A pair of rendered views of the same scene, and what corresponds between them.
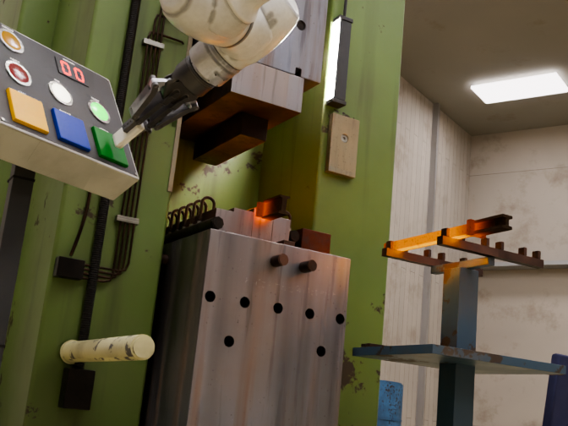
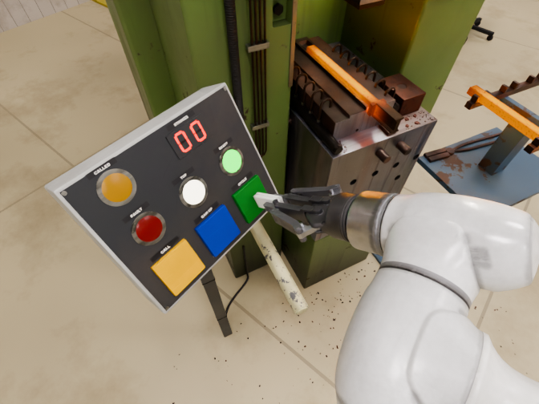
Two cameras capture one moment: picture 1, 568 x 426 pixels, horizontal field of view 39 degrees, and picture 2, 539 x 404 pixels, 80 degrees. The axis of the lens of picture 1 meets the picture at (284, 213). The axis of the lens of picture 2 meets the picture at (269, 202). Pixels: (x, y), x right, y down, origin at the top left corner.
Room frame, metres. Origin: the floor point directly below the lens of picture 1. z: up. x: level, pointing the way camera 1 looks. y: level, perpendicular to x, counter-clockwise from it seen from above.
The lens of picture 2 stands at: (1.12, 0.30, 1.54)
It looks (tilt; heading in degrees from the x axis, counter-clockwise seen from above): 53 degrees down; 3
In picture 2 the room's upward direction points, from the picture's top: straight up
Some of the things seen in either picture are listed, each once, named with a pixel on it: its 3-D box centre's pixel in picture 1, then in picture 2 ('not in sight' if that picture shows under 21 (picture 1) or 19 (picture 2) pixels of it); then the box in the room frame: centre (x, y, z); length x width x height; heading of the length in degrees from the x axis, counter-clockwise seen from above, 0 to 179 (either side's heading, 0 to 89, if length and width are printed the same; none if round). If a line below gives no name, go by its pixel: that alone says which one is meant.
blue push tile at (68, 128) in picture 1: (69, 131); (217, 230); (1.45, 0.42, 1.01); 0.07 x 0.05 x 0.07; 144
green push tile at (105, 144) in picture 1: (108, 148); (251, 199); (1.53, 0.36, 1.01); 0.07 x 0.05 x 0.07; 144
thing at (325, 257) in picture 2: not in sight; (313, 208); (2.09, 0.13, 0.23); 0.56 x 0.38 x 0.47; 29
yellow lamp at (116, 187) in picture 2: (11, 40); (117, 187); (1.42, 0.55, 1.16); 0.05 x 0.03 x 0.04; 119
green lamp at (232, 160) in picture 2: (99, 111); (232, 161); (1.56, 0.39, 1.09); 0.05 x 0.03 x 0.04; 119
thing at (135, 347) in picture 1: (103, 349); (268, 250); (1.63, 0.33, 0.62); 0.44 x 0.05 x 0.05; 29
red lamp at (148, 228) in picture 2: (18, 73); (149, 228); (1.40, 0.51, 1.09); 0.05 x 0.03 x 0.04; 119
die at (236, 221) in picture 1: (215, 237); (324, 82); (2.06, 0.17, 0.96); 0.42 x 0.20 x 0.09; 29
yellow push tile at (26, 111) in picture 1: (26, 112); (179, 266); (1.37, 0.48, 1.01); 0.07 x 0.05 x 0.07; 144
